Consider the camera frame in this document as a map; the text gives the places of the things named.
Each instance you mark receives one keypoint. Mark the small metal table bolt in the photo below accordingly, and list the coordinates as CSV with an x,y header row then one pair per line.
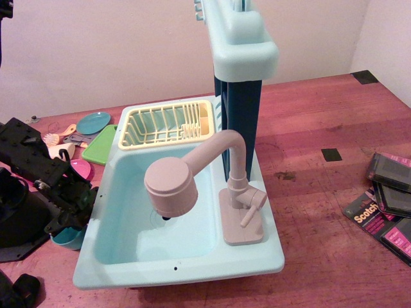
x,y
33,119

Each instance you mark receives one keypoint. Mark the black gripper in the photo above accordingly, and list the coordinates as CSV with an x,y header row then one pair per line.
x,y
73,195

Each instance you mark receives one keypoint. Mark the teal plastic plate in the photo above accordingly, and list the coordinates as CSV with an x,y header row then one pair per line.
x,y
93,123

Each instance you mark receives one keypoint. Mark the light blue upper shelf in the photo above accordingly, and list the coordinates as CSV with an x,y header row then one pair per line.
x,y
241,46

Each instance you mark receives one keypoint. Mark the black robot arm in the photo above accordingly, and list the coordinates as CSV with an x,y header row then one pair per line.
x,y
23,150

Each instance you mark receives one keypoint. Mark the cream dish drying rack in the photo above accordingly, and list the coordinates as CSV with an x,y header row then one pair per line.
x,y
167,125

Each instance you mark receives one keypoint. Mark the black tape corner patch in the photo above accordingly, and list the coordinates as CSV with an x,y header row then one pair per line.
x,y
365,77

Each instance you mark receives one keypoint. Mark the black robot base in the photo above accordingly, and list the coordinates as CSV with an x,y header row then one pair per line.
x,y
24,215

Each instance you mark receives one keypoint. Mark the black tape square centre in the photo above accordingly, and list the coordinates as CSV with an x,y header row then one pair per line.
x,y
331,154

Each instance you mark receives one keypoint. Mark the grey toy spatula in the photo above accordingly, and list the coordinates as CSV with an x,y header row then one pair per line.
x,y
79,140

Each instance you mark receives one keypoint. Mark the beige toy faucet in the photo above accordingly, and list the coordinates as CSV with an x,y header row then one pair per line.
x,y
172,190

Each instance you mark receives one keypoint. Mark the black package top right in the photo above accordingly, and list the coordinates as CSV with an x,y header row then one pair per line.
x,y
390,170

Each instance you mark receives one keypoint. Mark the black package middle right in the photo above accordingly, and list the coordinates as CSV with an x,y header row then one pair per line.
x,y
392,201

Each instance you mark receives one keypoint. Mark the black Scotch package front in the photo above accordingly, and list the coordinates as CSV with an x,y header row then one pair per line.
x,y
365,213

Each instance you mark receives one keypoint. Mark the teal plastic cup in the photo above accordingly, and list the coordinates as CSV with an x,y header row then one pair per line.
x,y
70,238

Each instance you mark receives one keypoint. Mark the light blue toy sink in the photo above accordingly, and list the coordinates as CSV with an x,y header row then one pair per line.
x,y
127,244

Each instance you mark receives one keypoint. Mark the orange handled dish brush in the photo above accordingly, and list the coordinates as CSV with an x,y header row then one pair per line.
x,y
53,139

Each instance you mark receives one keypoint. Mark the green cutting board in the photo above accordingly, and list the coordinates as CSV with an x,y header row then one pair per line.
x,y
98,150

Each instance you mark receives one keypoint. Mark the pink plastic plate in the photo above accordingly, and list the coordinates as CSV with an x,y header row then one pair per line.
x,y
83,168

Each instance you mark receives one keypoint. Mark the black pink package lower right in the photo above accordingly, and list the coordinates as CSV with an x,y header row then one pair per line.
x,y
397,239

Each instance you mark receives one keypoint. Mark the dark blue shelf support panel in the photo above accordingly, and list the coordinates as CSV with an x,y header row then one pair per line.
x,y
240,110

